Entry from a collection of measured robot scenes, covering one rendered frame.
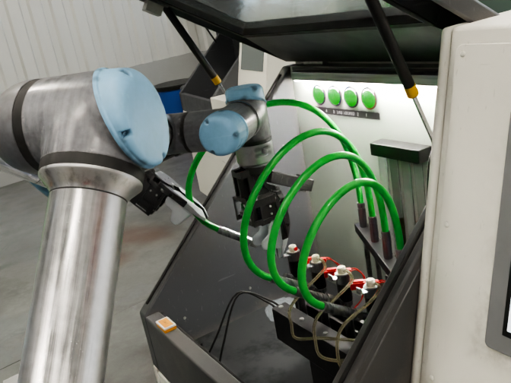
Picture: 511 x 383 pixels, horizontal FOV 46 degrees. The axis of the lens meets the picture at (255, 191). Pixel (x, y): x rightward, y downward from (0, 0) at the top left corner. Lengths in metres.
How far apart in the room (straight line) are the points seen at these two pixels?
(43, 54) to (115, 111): 7.10
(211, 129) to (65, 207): 0.43
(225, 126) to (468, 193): 0.40
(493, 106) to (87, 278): 0.59
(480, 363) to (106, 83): 0.66
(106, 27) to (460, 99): 7.29
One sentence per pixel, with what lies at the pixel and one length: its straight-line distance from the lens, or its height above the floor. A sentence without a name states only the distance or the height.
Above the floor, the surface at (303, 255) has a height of 1.23.
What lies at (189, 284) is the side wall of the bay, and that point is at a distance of 1.54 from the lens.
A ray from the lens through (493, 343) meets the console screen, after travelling 0.95.
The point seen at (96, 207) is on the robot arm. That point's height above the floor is 1.46.
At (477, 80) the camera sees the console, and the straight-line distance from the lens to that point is 0.92.
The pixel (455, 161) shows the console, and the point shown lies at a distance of 0.94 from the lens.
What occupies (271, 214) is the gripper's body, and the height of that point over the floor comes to 1.23.
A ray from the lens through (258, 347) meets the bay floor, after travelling 1.52.
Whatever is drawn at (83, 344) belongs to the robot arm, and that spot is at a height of 1.35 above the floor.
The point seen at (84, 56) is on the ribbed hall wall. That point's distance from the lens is 7.94.
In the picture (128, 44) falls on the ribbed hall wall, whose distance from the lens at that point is 8.17.
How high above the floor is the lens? 1.65
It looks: 18 degrees down
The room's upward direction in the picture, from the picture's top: 10 degrees counter-clockwise
